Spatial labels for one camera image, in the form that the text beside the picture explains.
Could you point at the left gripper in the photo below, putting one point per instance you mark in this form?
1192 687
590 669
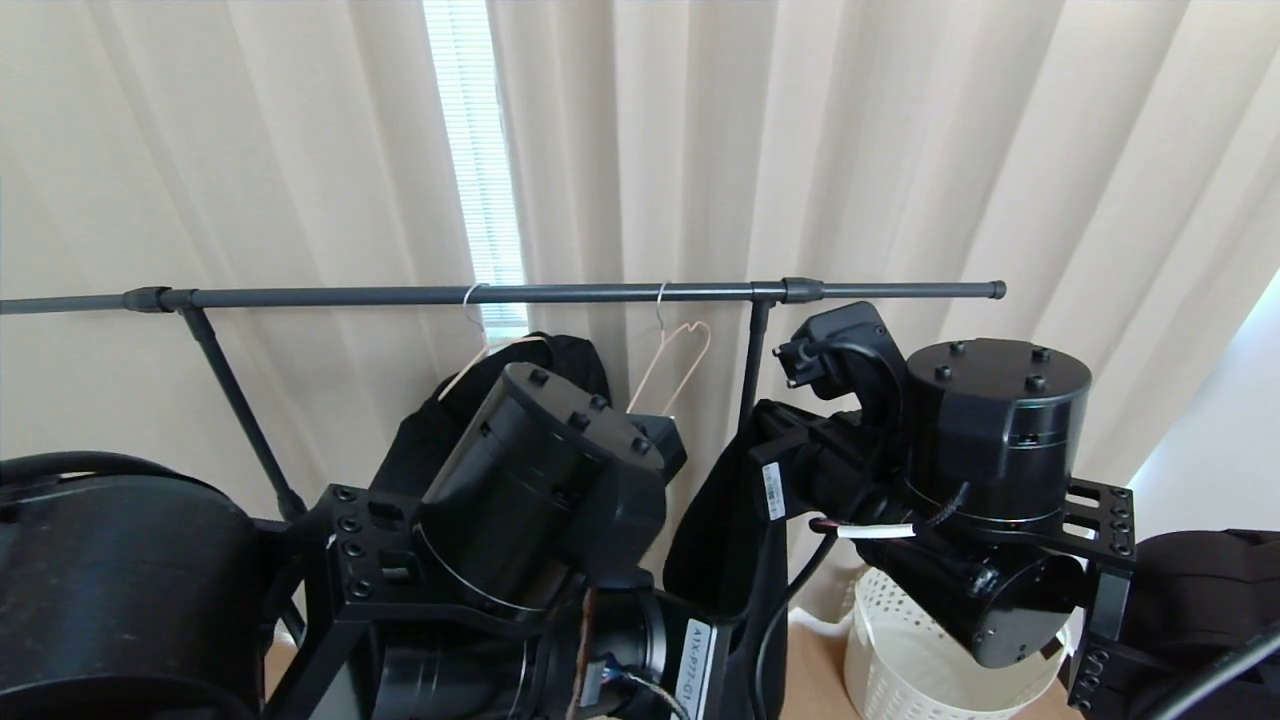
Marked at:
640 650

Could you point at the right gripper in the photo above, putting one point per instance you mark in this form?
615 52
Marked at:
810 470

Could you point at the black garment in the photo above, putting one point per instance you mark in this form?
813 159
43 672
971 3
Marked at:
720 540

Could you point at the pink clothes hanger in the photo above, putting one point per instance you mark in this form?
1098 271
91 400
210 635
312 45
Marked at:
462 375
645 385

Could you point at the black shorts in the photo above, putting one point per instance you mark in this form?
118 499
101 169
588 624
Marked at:
420 450

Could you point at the white laundry basket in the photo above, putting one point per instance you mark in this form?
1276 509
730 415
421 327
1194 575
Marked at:
900 680

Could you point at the black clothes rack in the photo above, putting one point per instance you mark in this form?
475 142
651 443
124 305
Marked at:
350 296

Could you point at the beige curtain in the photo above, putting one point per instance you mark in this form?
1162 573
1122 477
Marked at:
850 130
200 150

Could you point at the window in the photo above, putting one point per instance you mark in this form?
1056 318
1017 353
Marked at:
480 150

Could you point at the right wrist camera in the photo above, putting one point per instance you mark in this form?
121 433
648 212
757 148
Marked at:
850 340

